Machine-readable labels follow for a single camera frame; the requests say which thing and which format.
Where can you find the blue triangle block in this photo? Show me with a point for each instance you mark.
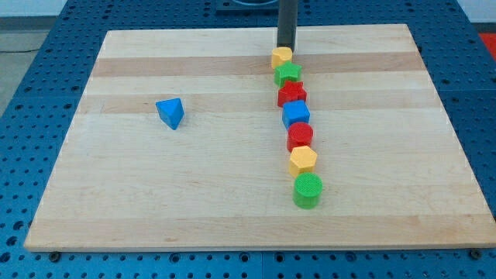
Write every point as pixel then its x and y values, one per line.
pixel 171 112

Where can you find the yellow heart block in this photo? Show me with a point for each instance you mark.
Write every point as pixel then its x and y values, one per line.
pixel 280 55

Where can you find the red cylinder block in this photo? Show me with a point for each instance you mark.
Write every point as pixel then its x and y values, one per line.
pixel 299 134

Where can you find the blue cube block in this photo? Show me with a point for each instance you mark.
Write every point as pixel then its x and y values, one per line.
pixel 296 111

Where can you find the yellow hexagon block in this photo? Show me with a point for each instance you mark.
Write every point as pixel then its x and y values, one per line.
pixel 302 160

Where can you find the red star block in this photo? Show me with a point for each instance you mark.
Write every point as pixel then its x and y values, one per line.
pixel 290 92

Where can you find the green cylinder block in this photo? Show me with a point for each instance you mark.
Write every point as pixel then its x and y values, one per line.
pixel 307 190

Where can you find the green star block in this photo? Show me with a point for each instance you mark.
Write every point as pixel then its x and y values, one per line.
pixel 287 72

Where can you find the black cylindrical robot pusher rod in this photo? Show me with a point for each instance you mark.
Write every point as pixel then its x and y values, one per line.
pixel 287 23

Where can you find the light wooden board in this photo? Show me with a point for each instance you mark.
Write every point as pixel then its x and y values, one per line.
pixel 395 175

